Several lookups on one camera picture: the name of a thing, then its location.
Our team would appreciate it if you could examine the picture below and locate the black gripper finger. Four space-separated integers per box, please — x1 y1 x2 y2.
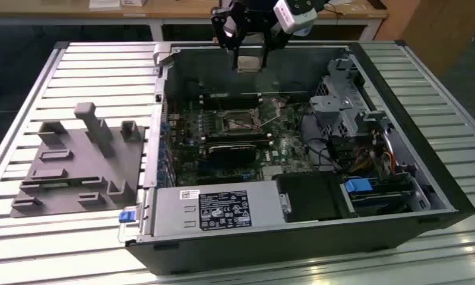
261 17 289 69
211 7 245 71

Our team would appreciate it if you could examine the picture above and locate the silver CPU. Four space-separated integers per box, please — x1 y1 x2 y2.
236 55 262 74

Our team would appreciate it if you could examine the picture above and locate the metal socket cover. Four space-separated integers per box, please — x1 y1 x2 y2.
261 97 289 127

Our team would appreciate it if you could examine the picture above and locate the CPU socket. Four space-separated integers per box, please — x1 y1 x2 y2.
216 109 265 135

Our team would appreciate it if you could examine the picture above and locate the light grey case latch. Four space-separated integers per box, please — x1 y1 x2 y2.
152 43 182 68

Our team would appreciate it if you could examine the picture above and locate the grey metal drive cage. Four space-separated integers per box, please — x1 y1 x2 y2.
309 58 393 140

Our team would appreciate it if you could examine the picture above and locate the wooden desk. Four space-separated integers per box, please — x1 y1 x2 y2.
0 0 389 41

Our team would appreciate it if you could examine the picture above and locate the plain white box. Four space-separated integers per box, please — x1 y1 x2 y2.
88 0 120 11

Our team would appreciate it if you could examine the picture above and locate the green motherboard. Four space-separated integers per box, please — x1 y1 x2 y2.
166 93 317 186

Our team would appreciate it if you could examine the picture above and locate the black graphics card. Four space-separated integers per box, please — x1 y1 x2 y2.
206 141 259 164

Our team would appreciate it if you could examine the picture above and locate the wooden cabinet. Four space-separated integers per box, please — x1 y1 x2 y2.
374 0 475 77

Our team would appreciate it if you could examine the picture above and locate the silver chipset heatsink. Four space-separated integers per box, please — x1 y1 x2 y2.
262 165 287 181

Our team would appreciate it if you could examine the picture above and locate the blue disk carrier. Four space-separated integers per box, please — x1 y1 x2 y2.
343 177 375 197

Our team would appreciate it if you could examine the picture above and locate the black drive bay box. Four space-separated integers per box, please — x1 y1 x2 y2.
273 171 350 223

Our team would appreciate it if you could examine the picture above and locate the grey parts rack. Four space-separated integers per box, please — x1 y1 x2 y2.
8 102 150 219

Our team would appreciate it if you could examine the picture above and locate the black hard disk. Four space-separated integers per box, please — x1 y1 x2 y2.
349 189 417 217

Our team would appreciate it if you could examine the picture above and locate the grey power supply unit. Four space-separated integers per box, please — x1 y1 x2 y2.
136 180 290 238

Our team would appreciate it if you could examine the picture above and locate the green RAM stick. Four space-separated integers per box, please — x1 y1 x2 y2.
39 177 100 188

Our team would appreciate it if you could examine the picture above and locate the blue case latch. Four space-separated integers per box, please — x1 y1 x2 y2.
118 209 138 223

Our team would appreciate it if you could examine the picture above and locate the black open PC case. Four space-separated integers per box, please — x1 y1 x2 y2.
124 40 475 276

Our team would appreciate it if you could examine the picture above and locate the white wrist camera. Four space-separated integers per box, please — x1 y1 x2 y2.
273 0 319 37

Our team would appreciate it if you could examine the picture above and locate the black cable in case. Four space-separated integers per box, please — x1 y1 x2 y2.
305 136 346 176

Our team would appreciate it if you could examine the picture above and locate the yellow red wire bundle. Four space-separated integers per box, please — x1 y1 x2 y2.
347 142 397 176

